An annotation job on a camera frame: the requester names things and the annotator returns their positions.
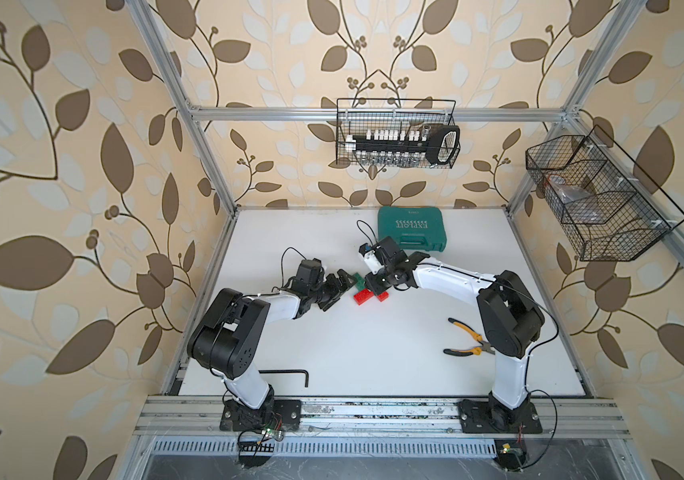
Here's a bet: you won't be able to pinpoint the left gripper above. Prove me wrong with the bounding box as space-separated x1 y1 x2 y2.
312 271 363 312

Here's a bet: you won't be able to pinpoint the green lego brick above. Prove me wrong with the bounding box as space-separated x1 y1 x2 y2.
354 273 366 291

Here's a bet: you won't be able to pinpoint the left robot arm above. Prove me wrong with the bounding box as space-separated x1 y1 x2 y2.
186 259 357 421

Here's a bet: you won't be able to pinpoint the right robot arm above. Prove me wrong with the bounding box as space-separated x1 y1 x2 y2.
359 237 545 412

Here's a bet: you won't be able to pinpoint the green plastic tool case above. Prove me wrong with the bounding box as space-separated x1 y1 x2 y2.
377 206 448 252

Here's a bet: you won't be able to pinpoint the black hex key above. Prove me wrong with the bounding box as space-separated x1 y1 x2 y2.
259 369 310 388

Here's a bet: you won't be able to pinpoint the yellow black pliers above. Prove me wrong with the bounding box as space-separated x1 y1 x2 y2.
442 317 496 359

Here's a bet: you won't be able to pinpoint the socket bit set holder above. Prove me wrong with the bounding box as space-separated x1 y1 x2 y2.
337 124 461 168

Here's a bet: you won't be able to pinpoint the plastic bag in basket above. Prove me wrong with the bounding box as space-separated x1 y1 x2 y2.
548 174 602 224

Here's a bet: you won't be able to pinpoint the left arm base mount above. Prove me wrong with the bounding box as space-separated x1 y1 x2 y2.
219 399 302 432

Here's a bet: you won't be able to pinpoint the black wire basket rear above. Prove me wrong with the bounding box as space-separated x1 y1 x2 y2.
335 97 461 170

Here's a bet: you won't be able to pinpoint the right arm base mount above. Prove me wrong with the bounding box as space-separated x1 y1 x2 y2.
457 395 543 435

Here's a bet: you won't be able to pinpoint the aluminium rail front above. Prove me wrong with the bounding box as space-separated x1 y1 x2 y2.
134 396 631 440

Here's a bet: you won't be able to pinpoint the black wire basket side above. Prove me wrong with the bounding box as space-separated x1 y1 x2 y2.
525 125 684 262

